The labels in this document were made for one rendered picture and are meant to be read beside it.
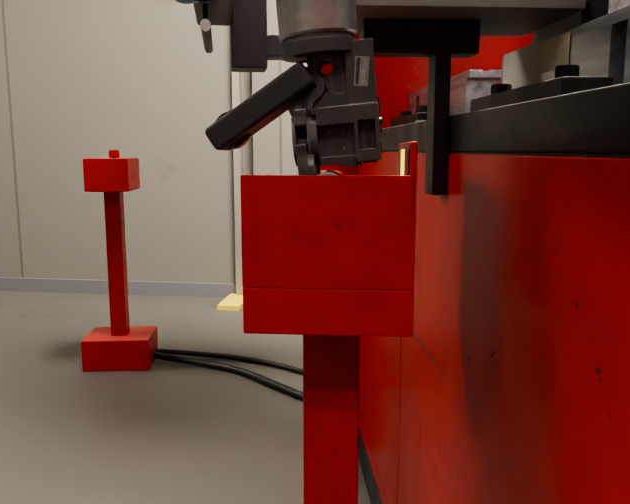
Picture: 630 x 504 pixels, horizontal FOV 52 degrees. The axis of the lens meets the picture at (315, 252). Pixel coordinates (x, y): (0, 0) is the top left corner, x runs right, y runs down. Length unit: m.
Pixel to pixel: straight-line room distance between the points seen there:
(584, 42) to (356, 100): 0.29
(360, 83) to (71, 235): 3.45
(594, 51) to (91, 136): 3.35
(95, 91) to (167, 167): 0.58
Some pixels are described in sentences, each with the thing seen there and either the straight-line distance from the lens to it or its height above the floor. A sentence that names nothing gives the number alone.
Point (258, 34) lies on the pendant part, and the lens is 2.25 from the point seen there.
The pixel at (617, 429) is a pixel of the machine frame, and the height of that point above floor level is 0.65.
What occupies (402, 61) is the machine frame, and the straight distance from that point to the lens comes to 1.72.
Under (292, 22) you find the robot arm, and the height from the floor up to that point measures 0.95.
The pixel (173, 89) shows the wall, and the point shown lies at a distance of 3.70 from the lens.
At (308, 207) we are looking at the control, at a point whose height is 0.78.
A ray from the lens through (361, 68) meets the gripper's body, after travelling 0.62.
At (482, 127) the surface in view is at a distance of 0.71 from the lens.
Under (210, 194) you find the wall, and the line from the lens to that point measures 3.64.
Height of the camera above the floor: 0.83
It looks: 9 degrees down
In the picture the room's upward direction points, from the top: straight up
